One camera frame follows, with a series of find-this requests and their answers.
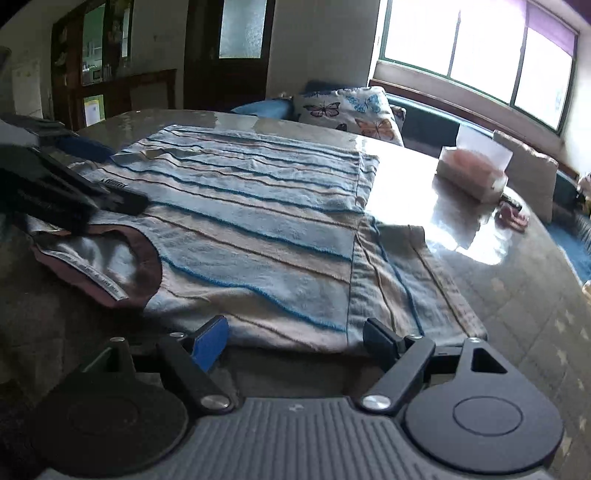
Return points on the dark wooden sideboard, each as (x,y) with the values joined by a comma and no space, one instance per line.
(152,78)

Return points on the butterfly print cushion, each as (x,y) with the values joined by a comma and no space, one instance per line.
(351,110)

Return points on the small pink toy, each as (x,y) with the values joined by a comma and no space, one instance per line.
(512,216)

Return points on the dark wooden shelf cabinet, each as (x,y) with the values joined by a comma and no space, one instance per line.
(69,69)

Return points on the dark wooden glass door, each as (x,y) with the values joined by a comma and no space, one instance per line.
(203,83)

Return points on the blue pillow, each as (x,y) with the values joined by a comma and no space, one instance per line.
(265,108)

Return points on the green framed window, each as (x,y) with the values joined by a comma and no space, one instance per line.
(485,46)

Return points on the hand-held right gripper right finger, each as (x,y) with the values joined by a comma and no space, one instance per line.
(378,339)

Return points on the white pink tissue box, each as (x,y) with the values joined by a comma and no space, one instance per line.
(466,173)

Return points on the purple window blind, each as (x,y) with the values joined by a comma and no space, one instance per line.
(554,25)

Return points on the striped blue beige shirt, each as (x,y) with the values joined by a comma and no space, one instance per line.
(258,221)

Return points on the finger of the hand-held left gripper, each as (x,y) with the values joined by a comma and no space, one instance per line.
(85,148)
(69,194)

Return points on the plain grey cushion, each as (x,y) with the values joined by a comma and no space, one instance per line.
(531,170)

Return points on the green white poster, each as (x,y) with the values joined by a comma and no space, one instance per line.
(94,110)

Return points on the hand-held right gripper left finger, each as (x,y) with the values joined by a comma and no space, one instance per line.
(210,344)

